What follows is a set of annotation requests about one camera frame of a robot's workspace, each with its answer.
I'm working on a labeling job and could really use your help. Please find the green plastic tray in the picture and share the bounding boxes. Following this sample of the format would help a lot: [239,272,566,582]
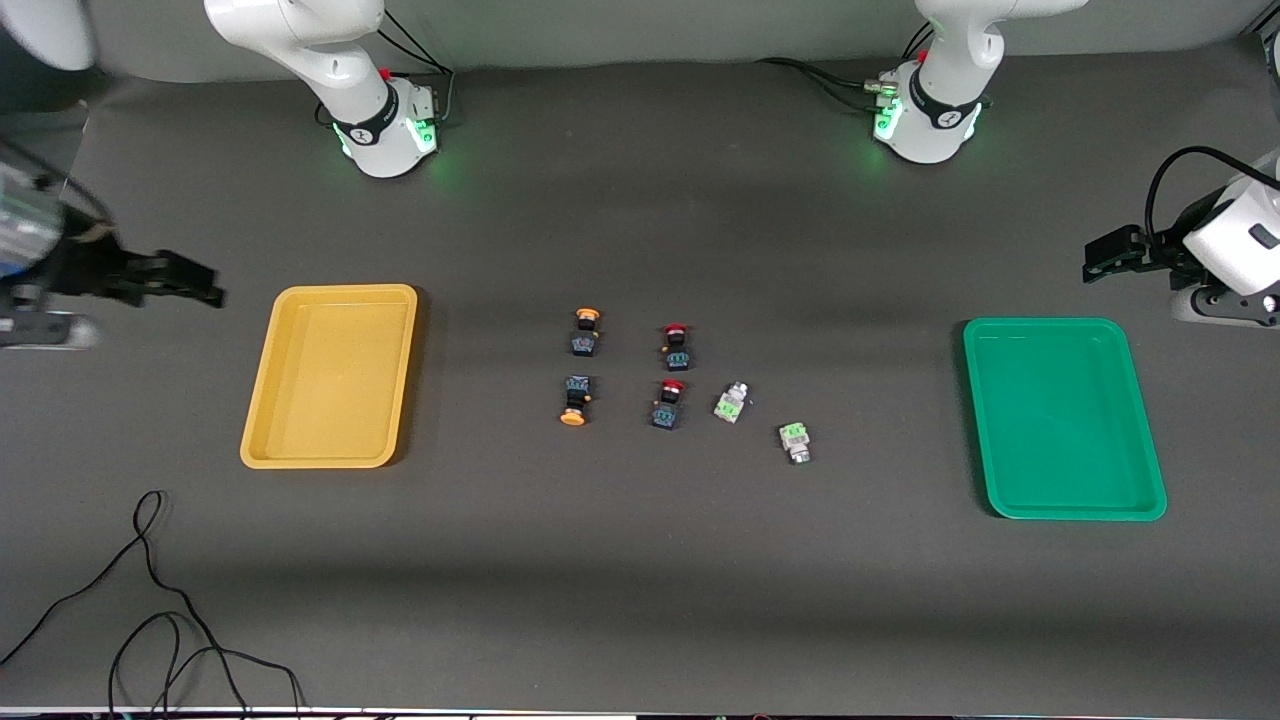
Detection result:
[963,317,1168,522]

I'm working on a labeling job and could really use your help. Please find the yellow plastic tray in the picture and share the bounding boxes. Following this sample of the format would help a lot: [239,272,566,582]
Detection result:
[240,284,419,469]

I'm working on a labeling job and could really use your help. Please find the dark grey table cover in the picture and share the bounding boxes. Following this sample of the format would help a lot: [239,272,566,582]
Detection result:
[0,35,1280,717]

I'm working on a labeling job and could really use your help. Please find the thin black loose cable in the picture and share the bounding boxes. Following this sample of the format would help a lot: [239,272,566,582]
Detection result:
[0,489,306,717]

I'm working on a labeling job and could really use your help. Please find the black right arm base cables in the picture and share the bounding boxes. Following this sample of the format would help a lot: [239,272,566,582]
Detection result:
[375,8,457,126]

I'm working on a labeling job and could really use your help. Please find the black arm base cables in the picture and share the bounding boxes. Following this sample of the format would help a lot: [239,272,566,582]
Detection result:
[757,18,936,113]
[375,8,457,126]

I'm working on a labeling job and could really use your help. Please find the black left arm base cables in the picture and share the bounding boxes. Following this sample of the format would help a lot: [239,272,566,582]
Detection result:
[757,18,936,113]

